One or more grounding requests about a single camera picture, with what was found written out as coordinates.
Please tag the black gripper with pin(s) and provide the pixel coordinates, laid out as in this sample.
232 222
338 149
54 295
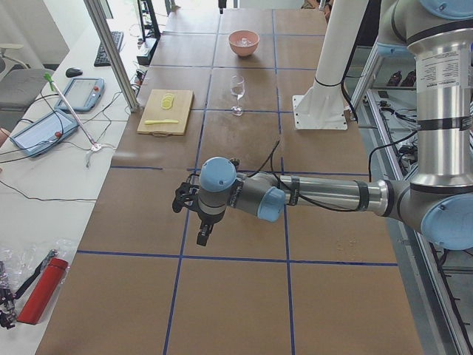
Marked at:
208 218

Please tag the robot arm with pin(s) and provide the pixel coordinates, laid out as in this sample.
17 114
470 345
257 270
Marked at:
437 200

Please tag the clear wine glass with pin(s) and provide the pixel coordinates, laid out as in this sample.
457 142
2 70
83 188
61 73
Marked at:
237 88

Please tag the pink bowl of ice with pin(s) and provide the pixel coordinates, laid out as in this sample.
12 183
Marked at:
243 42

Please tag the yellow plastic knife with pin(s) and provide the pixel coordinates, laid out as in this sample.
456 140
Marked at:
164 121

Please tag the wooden cutting board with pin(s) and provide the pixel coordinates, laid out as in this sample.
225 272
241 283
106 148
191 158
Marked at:
180 111

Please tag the lemon slices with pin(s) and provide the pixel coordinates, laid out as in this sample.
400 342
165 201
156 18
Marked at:
167 101

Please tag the metal rod green tip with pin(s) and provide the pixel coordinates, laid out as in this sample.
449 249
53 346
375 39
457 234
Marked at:
95 145

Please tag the red bottle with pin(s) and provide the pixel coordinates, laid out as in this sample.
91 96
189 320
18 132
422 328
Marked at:
43 291

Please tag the far teach pendant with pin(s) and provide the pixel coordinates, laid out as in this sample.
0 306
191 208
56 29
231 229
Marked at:
84 93

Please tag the teach pendant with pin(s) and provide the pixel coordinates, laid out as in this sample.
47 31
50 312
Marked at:
42 135
84 93

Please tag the clear plastic bag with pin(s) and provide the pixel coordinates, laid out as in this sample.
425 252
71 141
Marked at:
21 269

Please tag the near teach pendant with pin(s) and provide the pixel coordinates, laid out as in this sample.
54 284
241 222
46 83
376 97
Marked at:
42 135

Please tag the black computer mouse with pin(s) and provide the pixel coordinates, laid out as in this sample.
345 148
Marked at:
73 72

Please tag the grey office chair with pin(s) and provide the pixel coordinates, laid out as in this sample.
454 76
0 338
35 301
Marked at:
20 87

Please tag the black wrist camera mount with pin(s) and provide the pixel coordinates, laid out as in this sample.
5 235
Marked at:
186 196

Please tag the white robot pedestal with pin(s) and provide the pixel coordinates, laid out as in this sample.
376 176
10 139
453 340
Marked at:
322 106

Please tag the aluminium frame post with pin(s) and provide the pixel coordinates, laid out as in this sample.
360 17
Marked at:
98 17

